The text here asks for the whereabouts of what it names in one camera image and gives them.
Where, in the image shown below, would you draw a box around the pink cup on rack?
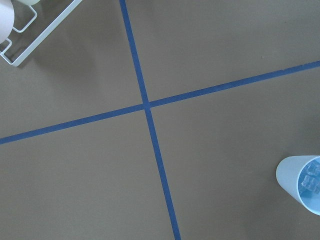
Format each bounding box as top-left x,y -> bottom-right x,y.
0,0 -> 15,44

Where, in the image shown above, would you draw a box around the white wire cup rack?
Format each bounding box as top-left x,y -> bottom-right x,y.
0,0 -> 81,67

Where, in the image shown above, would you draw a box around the light blue plastic cup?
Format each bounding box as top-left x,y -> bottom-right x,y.
275,155 -> 320,216

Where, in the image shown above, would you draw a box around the clear ice cubes in cup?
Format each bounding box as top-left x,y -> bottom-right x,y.
298,160 -> 320,194

